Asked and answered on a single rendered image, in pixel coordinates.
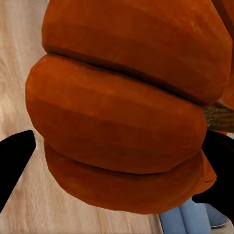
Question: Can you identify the pumpkin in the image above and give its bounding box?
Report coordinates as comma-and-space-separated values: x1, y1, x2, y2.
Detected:
196, 170, 217, 194
25, 0, 234, 215

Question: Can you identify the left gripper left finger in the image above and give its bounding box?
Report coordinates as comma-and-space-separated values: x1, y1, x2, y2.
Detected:
0, 130, 36, 213

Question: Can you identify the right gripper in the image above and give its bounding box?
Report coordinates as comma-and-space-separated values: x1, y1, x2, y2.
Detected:
192, 178, 234, 215

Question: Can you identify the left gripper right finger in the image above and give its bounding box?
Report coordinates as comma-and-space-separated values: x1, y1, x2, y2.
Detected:
201, 130, 234, 204

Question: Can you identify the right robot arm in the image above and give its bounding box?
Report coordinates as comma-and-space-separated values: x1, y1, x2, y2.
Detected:
192, 178, 234, 223

